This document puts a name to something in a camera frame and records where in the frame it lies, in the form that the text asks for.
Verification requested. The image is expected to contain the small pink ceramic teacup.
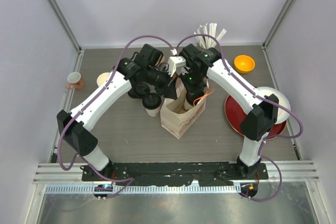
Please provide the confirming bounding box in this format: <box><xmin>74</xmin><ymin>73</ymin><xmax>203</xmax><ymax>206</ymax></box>
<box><xmin>66</xmin><ymin>72</ymin><xmax>85</xmax><ymax>90</ymax></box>

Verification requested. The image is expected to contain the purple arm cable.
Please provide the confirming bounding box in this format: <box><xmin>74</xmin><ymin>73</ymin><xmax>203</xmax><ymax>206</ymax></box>
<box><xmin>57</xmin><ymin>35</ymin><xmax>179</xmax><ymax>200</ymax></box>
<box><xmin>176</xmin><ymin>34</ymin><xmax>305</xmax><ymax>204</ymax></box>

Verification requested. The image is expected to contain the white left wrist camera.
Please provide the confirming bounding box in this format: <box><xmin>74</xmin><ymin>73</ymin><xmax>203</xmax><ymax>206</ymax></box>
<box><xmin>167</xmin><ymin>56</ymin><xmax>187</xmax><ymax>77</ymax></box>

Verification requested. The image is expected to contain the stack of black cup lids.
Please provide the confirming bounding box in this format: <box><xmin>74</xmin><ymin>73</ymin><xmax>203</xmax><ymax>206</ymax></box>
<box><xmin>128</xmin><ymin>82</ymin><xmax>150</xmax><ymax>99</ymax></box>

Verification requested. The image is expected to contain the white paper plate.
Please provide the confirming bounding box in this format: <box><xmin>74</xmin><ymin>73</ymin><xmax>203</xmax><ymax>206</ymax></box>
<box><xmin>256</xmin><ymin>86</ymin><xmax>291</xmax><ymax>124</ymax></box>

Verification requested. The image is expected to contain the stack of white paper cups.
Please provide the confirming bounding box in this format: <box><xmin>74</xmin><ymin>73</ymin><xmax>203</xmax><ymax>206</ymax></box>
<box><xmin>96</xmin><ymin>72</ymin><xmax>110</xmax><ymax>87</ymax></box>

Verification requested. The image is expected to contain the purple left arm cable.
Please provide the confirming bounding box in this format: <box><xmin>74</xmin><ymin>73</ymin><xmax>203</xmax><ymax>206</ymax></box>
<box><xmin>57</xmin><ymin>35</ymin><xmax>179</xmax><ymax>200</ymax></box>

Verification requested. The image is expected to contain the white paper cup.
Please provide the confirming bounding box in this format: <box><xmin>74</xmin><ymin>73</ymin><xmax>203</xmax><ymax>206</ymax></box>
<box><xmin>184</xmin><ymin>95</ymin><xmax>199</xmax><ymax>111</ymax></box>
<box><xmin>145</xmin><ymin>105</ymin><xmax>161</xmax><ymax>117</ymax></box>

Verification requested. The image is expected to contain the paper bag with orange handles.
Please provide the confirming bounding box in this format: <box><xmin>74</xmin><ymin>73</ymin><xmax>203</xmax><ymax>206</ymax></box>
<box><xmin>160</xmin><ymin>80</ymin><xmax>207</xmax><ymax>139</ymax></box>

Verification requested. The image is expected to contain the red round tray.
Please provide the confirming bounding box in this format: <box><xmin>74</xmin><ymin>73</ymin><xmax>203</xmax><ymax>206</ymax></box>
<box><xmin>224</xmin><ymin>95</ymin><xmax>287</xmax><ymax>140</ymax></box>

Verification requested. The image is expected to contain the perforated cable duct rail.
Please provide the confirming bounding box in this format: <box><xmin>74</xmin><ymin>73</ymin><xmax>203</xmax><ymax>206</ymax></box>
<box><xmin>45</xmin><ymin>183</ymin><xmax>241</xmax><ymax>195</ymax></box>

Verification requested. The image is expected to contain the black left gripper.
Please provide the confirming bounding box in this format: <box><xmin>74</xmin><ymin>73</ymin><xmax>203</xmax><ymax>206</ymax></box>
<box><xmin>145</xmin><ymin>67</ymin><xmax>179</xmax><ymax>100</ymax></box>

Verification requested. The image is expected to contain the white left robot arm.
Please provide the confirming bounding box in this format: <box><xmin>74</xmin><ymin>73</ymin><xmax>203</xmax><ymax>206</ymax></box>
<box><xmin>57</xmin><ymin>44</ymin><xmax>181</xmax><ymax>182</ymax></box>

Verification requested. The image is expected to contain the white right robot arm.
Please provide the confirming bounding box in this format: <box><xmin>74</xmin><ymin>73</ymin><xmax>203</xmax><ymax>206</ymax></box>
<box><xmin>179</xmin><ymin>44</ymin><xmax>279</xmax><ymax>179</ymax></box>

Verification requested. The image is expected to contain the grey straw holder cup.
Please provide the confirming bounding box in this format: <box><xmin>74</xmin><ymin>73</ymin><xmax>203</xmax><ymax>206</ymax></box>
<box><xmin>196</xmin><ymin>44</ymin><xmax>207</xmax><ymax>51</ymax></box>

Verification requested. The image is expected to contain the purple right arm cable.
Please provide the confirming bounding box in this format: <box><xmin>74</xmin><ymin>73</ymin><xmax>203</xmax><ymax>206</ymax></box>
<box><xmin>176</xmin><ymin>34</ymin><xmax>305</xmax><ymax>204</ymax></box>

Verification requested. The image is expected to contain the orange bowl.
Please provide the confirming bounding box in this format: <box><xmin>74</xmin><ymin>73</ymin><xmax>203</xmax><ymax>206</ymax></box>
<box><xmin>234</xmin><ymin>55</ymin><xmax>256</xmax><ymax>74</ymax></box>

